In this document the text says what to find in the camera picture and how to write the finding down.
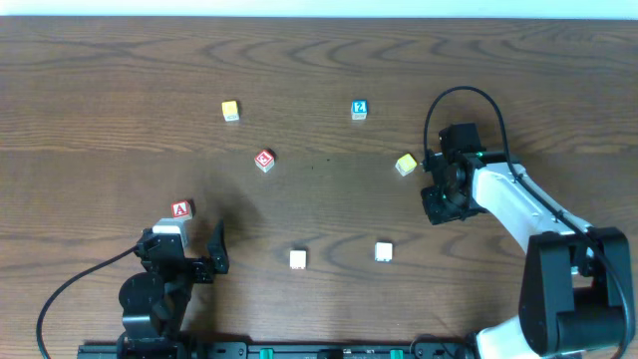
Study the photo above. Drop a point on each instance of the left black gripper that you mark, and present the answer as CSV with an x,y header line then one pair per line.
x,y
186,266

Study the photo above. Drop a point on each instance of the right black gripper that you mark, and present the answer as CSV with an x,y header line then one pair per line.
x,y
436,200

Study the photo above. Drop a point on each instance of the red letter A block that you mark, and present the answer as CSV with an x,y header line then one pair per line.
x,y
181,210

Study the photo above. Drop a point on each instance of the blue number 2 block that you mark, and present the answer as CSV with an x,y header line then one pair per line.
x,y
359,110

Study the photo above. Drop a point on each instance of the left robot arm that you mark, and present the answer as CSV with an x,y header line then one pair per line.
x,y
154,301

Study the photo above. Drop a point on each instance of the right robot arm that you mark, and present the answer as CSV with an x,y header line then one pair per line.
x,y
576,293

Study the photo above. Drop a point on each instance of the yellow top block right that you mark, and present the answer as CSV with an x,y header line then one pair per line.
x,y
406,164

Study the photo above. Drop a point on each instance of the yellow block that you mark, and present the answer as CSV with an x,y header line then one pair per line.
x,y
230,111
406,164

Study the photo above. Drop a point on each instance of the plain white block left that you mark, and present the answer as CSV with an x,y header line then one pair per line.
x,y
298,259

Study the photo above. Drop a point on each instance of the plain white block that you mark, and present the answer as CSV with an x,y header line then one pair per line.
x,y
298,259
383,251

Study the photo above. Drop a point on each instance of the plain white block right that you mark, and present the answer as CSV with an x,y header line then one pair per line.
x,y
383,251

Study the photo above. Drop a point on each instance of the red letter E block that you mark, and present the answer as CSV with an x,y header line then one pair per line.
x,y
265,160

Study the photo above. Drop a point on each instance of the yellow top block far left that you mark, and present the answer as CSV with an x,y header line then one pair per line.
x,y
230,111

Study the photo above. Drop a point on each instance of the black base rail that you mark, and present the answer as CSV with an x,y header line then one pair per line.
x,y
241,350

